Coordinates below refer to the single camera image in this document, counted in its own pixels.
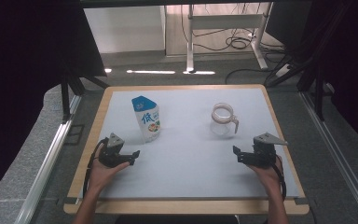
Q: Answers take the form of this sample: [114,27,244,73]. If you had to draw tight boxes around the person's right hand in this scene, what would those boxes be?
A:
[249,160,282,191]

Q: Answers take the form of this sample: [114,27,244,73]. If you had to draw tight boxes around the black floor cables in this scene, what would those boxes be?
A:
[180,3,288,86]

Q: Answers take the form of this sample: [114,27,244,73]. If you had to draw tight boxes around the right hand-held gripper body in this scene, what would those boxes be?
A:
[241,133,288,170]

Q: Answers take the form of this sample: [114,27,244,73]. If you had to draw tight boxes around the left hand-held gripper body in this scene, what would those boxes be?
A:
[98,133,131,169]

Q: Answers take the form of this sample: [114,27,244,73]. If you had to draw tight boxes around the person's left hand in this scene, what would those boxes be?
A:
[88,157,131,191]

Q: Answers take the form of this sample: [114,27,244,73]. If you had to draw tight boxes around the dark curtain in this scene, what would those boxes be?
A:
[310,0,358,155]
[0,0,107,208]

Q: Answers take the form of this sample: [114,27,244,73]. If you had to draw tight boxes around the black metal stand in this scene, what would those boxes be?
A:
[60,63,110,123]
[265,0,352,122]

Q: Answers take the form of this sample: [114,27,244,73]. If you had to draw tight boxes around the hand-held gripper black cable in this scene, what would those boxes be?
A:
[269,155,287,202]
[83,137,110,199]

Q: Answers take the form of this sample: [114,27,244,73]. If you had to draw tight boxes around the wooden table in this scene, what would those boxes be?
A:
[63,83,310,217]

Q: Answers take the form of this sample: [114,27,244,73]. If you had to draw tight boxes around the white power strip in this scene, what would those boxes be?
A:
[274,63,292,78]

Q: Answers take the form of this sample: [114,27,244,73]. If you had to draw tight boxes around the pale blue table mat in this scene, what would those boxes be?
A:
[78,88,301,200]

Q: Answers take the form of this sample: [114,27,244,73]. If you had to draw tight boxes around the white panel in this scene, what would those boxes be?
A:
[83,6,166,54]

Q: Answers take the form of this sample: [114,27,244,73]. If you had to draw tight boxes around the left hand-held gripper black cable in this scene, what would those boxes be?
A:
[83,137,110,199]

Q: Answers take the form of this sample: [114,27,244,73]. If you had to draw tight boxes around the right hand-held gripper black cable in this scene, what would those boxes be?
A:
[269,155,287,202]

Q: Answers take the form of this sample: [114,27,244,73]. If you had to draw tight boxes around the blue and white milk pouch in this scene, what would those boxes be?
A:
[131,95,161,144]

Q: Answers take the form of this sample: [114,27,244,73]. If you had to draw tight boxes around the white desk frame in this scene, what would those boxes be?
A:
[185,3,274,74]

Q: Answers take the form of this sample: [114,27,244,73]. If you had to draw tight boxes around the glass jug with lid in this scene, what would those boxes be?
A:
[210,102,241,138]

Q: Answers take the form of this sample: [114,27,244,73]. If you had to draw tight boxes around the aluminium rail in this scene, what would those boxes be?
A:
[13,94,82,224]
[299,91,358,224]

